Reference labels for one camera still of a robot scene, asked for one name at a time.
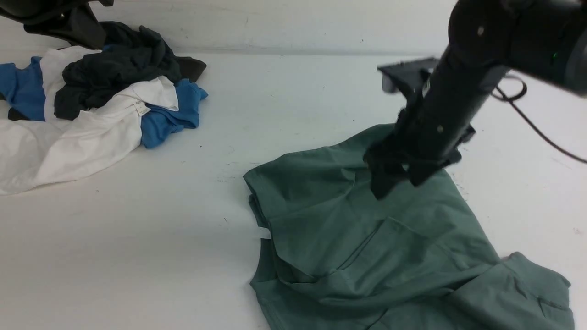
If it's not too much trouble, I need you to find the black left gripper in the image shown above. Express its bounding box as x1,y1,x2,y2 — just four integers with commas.
0,0,105,50

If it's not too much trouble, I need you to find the blue shirt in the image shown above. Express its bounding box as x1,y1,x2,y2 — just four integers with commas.
1,56,208,149

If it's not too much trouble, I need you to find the dark navy shirt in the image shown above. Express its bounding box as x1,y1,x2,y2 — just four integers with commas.
53,22,207,121

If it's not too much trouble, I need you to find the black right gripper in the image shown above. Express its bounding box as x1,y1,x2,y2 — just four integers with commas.
365,47,508,200

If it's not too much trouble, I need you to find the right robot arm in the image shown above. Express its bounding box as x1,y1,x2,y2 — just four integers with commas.
364,0,587,200

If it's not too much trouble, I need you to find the white shirt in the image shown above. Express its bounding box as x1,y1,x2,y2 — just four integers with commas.
0,46,178,196

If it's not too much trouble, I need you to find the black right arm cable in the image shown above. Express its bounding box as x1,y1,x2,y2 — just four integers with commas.
492,76,587,165

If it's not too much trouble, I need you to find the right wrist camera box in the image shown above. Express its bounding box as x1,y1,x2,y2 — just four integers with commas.
377,58,439,99

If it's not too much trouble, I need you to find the green long-sleeved shirt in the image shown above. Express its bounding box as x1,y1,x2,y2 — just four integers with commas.
244,125,575,330

